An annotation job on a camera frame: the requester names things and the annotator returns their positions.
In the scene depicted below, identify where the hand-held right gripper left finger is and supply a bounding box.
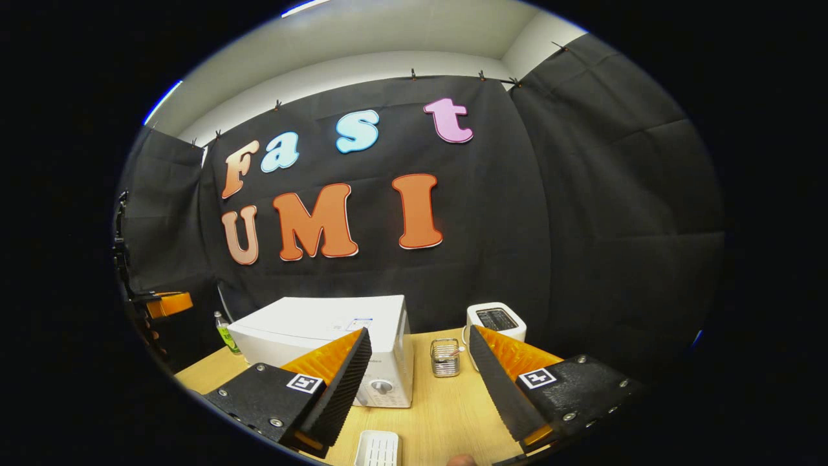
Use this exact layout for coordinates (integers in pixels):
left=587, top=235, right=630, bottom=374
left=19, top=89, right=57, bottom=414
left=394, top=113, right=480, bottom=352
left=202, top=327, right=373, bottom=459

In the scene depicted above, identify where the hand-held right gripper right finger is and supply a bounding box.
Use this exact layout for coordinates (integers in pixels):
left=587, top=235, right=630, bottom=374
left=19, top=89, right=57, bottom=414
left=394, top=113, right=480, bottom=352
left=468, top=325, right=651, bottom=454

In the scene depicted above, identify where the white microwave oven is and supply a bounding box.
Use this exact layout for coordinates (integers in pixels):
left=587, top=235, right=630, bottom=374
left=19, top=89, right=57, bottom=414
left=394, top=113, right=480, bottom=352
left=228, top=295, right=415, bottom=408

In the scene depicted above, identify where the green drink bottle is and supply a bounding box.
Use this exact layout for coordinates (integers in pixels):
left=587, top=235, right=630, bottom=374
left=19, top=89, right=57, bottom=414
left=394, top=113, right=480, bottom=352
left=214, top=311, right=241, bottom=355

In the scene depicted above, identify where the white rectangular dish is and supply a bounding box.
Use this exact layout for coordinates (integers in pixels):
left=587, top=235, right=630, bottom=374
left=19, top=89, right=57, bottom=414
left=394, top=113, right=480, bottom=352
left=354, top=430, right=402, bottom=466

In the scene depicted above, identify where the white toaster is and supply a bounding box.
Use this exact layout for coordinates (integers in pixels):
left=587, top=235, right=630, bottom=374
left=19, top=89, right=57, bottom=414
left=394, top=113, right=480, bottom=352
left=461, top=302, right=527, bottom=373

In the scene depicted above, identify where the black backdrop cloth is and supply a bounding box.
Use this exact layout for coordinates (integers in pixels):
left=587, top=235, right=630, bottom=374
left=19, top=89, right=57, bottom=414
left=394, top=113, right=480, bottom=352
left=116, top=34, right=728, bottom=383

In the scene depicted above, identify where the row of black cloth clips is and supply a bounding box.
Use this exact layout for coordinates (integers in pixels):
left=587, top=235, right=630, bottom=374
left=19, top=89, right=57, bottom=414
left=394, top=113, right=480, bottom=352
left=189, top=40, right=570, bottom=151

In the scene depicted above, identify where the small metal wire basket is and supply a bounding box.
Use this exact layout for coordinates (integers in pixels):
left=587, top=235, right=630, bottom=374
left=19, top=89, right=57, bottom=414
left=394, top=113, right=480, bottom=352
left=430, top=338, right=461, bottom=378

